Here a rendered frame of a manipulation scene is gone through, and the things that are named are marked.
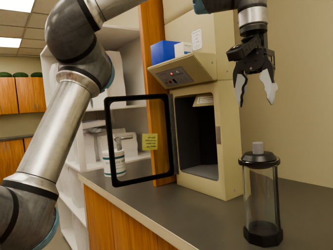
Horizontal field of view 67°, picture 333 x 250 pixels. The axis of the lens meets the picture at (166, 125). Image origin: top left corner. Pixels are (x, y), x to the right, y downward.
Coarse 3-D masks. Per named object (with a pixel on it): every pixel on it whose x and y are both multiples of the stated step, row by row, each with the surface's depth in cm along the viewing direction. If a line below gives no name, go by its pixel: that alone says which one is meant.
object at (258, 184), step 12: (276, 156) 70; (252, 168) 66; (264, 168) 65; (276, 168) 66; (252, 180) 66; (264, 180) 65; (276, 180) 66; (252, 192) 67; (264, 192) 65; (276, 192) 66; (252, 204) 67; (264, 204) 65; (276, 204) 66; (252, 216) 67; (264, 216) 66; (276, 216) 66; (252, 228) 68; (264, 228) 66; (276, 228) 66
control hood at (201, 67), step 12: (168, 60) 101; (180, 60) 95; (192, 60) 91; (204, 60) 92; (156, 72) 112; (192, 72) 97; (204, 72) 93; (216, 72) 95; (180, 84) 109; (192, 84) 106
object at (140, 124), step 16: (112, 96) 109; (112, 112) 110; (128, 112) 113; (144, 112) 116; (160, 112) 119; (112, 128) 110; (128, 128) 113; (144, 128) 116; (160, 128) 119; (128, 144) 113; (144, 144) 116; (160, 144) 119; (128, 160) 113; (144, 160) 116; (160, 160) 120; (128, 176) 113; (144, 176) 117
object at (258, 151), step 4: (252, 144) 69; (256, 144) 68; (260, 144) 68; (256, 148) 68; (260, 148) 68; (248, 152) 71; (252, 152) 71; (256, 152) 68; (260, 152) 68; (264, 152) 69; (268, 152) 69; (244, 156) 69; (248, 156) 67; (252, 156) 66; (256, 156) 66; (260, 156) 65; (264, 156) 65; (268, 156) 65; (272, 156) 66; (244, 160) 68; (248, 160) 67; (252, 160) 66; (256, 160) 65; (260, 160) 65; (264, 160) 65; (268, 160) 65; (272, 160) 65
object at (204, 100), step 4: (196, 96) 112; (200, 96) 109; (204, 96) 107; (208, 96) 106; (212, 96) 106; (196, 100) 110; (200, 100) 108; (204, 100) 107; (208, 100) 106; (212, 100) 105; (196, 104) 109; (200, 104) 107; (204, 104) 106; (208, 104) 105; (212, 104) 105
